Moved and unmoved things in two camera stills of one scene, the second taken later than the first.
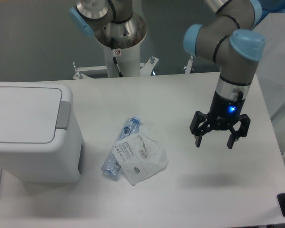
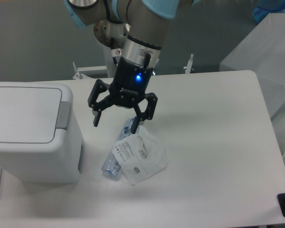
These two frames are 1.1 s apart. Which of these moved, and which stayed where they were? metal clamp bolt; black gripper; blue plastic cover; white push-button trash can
Moved: black gripper
Stayed: blue plastic cover; metal clamp bolt; white push-button trash can
